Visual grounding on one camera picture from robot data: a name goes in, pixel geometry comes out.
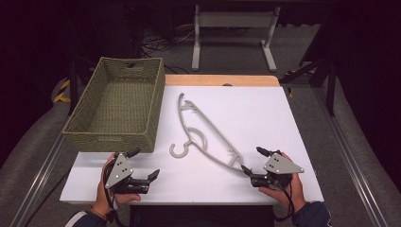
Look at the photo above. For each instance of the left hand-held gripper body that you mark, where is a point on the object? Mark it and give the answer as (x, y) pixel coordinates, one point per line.
(118, 171)

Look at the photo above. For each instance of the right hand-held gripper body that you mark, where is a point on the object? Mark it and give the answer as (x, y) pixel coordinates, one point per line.
(279, 167)

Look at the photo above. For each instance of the green woven basket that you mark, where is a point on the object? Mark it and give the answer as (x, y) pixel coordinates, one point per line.
(119, 107)

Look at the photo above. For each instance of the grey plastic clothes hanger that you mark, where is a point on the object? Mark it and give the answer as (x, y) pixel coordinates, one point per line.
(206, 121)

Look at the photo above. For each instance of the person's right hand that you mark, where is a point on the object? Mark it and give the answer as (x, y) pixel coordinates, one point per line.
(294, 192)

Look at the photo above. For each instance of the person's left hand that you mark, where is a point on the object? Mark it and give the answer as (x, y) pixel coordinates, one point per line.
(102, 197)

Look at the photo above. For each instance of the black metal stand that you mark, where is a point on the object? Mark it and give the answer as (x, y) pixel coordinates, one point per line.
(73, 85)
(329, 82)

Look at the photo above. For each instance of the yellow black hazard tape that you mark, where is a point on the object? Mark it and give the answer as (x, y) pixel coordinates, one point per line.
(63, 91)

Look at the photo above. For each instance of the grey metal floor rail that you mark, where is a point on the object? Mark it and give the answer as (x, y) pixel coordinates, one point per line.
(38, 186)
(353, 164)

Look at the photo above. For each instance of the grey metal table frame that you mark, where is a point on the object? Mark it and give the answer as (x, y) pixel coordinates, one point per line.
(233, 20)

